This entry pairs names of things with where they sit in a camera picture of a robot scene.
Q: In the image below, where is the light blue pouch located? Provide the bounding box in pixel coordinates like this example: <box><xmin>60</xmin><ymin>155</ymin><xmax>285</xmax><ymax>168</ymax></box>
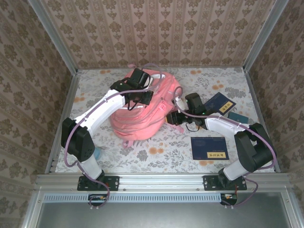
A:
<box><xmin>94</xmin><ymin>147</ymin><xmax>104</xmax><ymax>161</ymax></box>

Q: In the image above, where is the aluminium corner post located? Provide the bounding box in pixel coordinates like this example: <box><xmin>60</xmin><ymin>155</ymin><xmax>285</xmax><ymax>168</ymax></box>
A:
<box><xmin>27</xmin><ymin>0</ymin><xmax>79</xmax><ymax>74</ymax></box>
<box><xmin>242</xmin><ymin>0</ymin><xmax>290</xmax><ymax>72</ymax></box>

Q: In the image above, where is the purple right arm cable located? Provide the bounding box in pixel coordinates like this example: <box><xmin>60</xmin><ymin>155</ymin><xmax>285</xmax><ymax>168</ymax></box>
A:
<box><xmin>172</xmin><ymin>85</ymin><xmax>278</xmax><ymax>209</ymax></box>

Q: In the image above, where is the aluminium front rail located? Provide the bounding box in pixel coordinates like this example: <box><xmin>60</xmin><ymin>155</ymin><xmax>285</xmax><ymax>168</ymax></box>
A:
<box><xmin>33</xmin><ymin>172</ymin><xmax>294</xmax><ymax>192</ymax></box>

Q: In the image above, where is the aluminium side rail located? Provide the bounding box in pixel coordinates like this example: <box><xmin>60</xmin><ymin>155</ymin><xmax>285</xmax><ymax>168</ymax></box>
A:
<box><xmin>45</xmin><ymin>71</ymin><xmax>81</xmax><ymax>174</ymax></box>
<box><xmin>244</xmin><ymin>70</ymin><xmax>281</xmax><ymax>173</ymax></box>

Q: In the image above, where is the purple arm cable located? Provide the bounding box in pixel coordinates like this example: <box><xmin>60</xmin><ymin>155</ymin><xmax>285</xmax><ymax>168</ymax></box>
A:
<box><xmin>64</xmin><ymin>63</ymin><xmax>165</xmax><ymax>211</ymax></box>
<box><xmin>172</xmin><ymin>85</ymin><xmax>278</xmax><ymax>209</ymax></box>

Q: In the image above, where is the dark teal box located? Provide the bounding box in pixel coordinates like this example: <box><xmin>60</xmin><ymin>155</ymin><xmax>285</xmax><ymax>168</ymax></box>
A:
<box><xmin>227</xmin><ymin>111</ymin><xmax>249</xmax><ymax>124</ymax></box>

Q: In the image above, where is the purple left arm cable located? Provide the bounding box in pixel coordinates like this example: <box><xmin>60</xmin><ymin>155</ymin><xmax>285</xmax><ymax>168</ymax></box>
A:
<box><xmin>64</xmin><ymin>63</ymin><xmax>165</xmax><ymax>211</ymax></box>

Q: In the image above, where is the white slotted cable duct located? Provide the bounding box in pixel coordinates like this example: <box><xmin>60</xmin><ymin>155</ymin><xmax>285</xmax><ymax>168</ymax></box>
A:
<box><xmin>43</xmin><ymin>193</ymin><xmax>223</xmax><ymax>203</ymax></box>

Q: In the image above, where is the floral tablecloth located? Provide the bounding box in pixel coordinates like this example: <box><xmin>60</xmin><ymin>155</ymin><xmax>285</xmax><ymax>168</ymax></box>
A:
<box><xmin>55</xmin><ymin>67</ymin><xmax>276</xmax><ymax>173</ymax></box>

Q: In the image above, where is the black left camera cable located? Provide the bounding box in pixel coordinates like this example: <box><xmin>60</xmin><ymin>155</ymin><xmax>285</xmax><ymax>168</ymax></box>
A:
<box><xmin>127</xmin><ymin>99</ymin><xmax>145</xmax><ymax>112</ymax></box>

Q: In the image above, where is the aluminium outer frame bar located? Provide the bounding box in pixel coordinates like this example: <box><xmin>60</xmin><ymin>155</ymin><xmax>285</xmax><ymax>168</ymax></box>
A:
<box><xmin>281</xmin><ymin>191</ymin><xmax>304</xmax><ymax>228</ymax></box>
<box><xmin>20</xmin><ymin>190</ymin><xmax>45</xmax><ymax>228</ymax></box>

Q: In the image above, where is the large navy book yellow label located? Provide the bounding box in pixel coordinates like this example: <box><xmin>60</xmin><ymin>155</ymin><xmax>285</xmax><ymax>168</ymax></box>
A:
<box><xmin>190</xmin><ymin>136</ymin><xmax>230</xmax><ymax>161</ymax></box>

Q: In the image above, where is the pink student backpack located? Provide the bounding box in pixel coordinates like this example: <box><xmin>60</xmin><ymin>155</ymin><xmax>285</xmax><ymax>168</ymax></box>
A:
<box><xmin>110</xmin><ymin>63</ymin><xmax>185</xmax><ymax>149</ymax></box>

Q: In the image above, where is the grey metal sheet panel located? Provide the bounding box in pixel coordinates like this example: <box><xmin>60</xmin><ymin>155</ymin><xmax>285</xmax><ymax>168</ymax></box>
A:
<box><xmin>35</xmin><ymin>192</ymin><xmax>294</xmax><ymax>228</ymax></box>

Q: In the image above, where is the black right camera cable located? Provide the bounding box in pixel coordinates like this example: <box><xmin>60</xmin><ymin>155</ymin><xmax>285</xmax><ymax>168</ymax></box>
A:
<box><xmin>184</xmin><ymin>120</ymin><xmax>202</xmax><ymax>133</ymax></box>

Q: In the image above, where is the black camera cable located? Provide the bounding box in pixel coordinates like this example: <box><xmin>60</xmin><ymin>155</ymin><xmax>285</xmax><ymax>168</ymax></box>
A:
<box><xmin>184</xmin><ymin>120</ymin><xmax>202</xmax><ymax>133</ymax></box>
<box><xmin>127</xmin><ymin>99</ymin><xmax>145</xmax><ymax>112</ymax></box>

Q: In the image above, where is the small navy book yellow label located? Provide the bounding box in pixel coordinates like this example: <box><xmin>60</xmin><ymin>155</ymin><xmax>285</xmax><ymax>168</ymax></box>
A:
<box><xmin>204</xmin><ymin>92</ymin><xmax>237</xmax><ymax>115</ymax></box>

